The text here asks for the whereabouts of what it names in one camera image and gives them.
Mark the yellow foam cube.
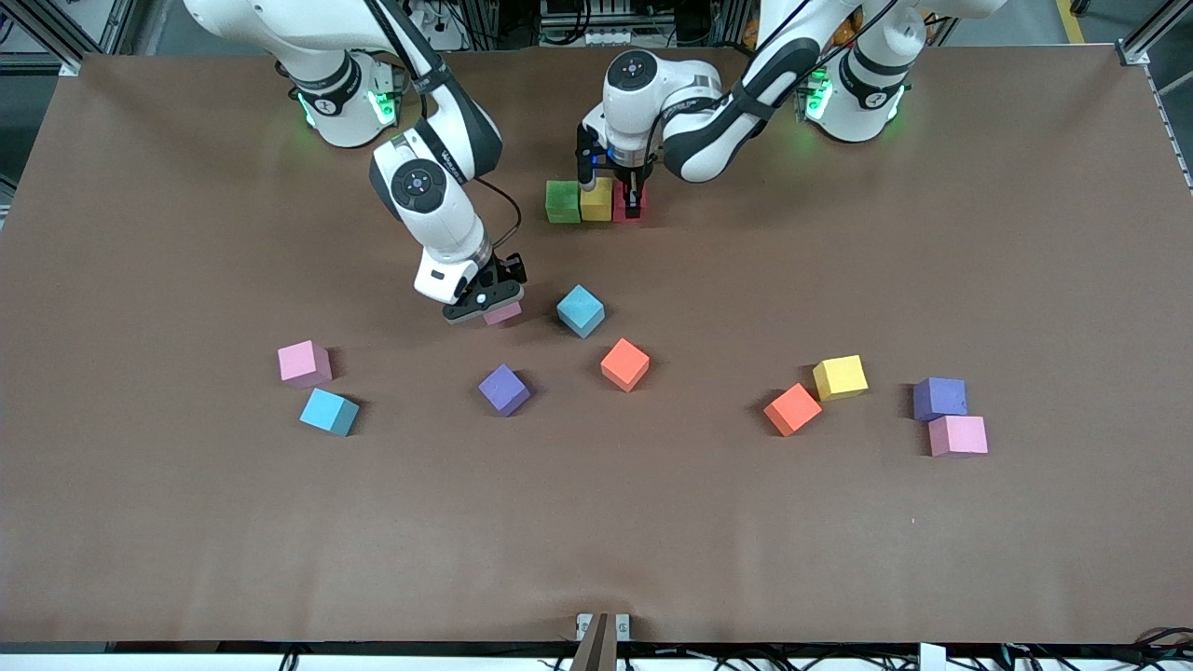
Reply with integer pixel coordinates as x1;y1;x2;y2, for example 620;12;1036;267
580;175;616;223
812;354;870;403

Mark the blue foam cube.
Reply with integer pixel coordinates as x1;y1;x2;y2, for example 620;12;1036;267
556;284;607;339
298;388;361;438

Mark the green foam cube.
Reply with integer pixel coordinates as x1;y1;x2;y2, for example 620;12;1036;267
545;180;582;225

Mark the orange foam cube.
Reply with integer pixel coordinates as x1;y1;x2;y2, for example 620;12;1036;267
762;382;824;438
599;337;651;393

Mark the purple foam cube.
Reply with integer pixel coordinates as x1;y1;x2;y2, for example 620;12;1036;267
477;363;533;418
912;377;968;422

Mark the white power strip with plugs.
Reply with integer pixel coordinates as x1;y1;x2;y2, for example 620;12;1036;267
410;0;467;52

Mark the brown table cover sheet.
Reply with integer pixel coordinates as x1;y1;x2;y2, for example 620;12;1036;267
0;47;1193;646

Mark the orange packets pile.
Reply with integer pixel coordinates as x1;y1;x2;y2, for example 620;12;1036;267
820;7;860;48

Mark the silver metal bracket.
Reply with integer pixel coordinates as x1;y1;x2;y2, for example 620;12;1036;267
575;612;633;643

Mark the brown camera post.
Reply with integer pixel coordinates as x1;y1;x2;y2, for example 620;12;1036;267
569;612;621;671

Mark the aluminium frame profile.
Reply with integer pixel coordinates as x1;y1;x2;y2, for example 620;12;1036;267
0;0;127;77
1114;0;1193;68

